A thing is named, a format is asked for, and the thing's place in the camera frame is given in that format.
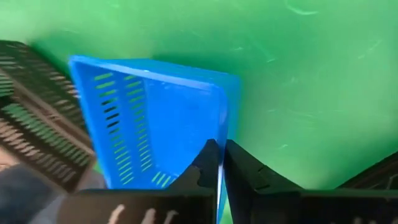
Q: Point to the blue slotted plastic basket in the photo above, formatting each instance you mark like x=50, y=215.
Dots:
x=174, y=124

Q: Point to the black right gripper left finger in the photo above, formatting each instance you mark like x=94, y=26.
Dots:
x=192, y=199

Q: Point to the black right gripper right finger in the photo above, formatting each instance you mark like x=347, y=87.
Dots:
x=264, y=199

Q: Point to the black slotted plastic basket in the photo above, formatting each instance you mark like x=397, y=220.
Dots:
x=40, y=124

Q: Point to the black table frame rail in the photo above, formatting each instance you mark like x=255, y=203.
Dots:
x=379, y=177

